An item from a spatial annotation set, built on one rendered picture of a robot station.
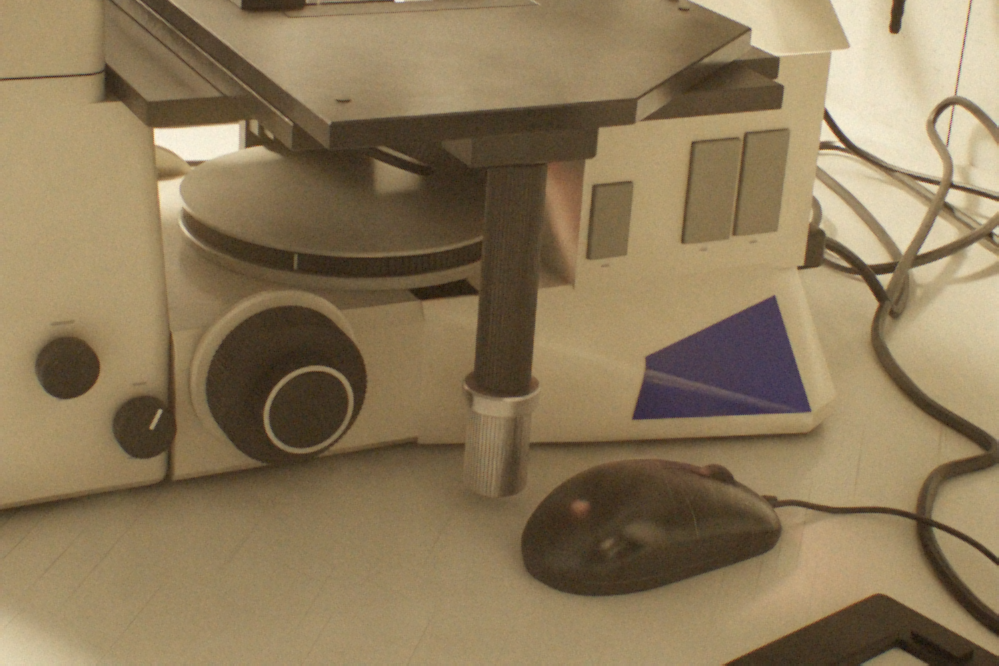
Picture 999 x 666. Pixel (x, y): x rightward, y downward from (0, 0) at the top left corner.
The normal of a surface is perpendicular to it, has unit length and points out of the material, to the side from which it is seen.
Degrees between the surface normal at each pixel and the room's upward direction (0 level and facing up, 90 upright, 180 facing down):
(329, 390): 90
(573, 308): 48
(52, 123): 90
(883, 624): 0
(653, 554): 76
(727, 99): 90
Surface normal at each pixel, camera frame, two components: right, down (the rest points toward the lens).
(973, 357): 0.07, -0.93
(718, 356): 0.37, -0.36
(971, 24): -0.89, 0.11
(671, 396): 0.24, 0.20
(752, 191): 0.45, 0.35
